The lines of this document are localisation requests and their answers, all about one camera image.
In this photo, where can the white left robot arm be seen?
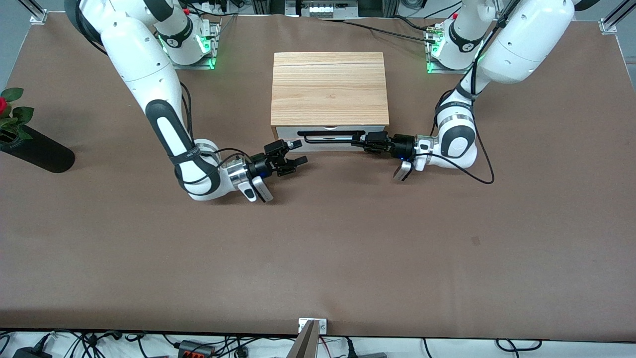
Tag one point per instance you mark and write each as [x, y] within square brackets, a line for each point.
[521, 44]

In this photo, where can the aluminium corner bracket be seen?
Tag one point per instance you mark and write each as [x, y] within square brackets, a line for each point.
[608, 26]
[39, 17]

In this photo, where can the grey power strip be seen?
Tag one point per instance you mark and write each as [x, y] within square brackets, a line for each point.
[320, 10]

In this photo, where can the red artificial rose with leaves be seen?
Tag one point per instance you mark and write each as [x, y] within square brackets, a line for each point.
[15, 115]

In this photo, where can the silver post mounting bracket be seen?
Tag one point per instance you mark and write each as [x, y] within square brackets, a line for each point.
[322, 326]

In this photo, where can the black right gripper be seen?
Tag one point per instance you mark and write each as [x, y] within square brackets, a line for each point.
[259, 164]

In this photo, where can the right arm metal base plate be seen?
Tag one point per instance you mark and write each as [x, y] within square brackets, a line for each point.
[196, 66]

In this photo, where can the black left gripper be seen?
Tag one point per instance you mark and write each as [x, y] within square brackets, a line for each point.
[403, 145]

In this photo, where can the white power strip with plugs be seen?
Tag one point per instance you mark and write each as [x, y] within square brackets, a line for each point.
[214, 7]

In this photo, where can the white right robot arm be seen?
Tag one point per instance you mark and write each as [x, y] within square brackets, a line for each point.
[144, 64]

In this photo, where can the wooden camera post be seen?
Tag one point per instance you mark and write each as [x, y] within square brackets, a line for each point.
[304, 345]

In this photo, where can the black box with red buttons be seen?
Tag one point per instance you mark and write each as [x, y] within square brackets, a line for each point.
[196, 350]

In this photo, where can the black power adapter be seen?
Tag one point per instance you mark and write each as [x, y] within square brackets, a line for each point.
[31, 353]

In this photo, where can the light wooden drawer cabinet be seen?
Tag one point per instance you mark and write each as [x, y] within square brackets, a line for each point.
[329, 89]

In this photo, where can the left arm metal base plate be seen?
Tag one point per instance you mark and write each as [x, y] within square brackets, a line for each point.
[454, 71]

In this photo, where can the black cylindrical vase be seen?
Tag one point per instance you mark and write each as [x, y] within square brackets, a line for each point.
[39, 154]

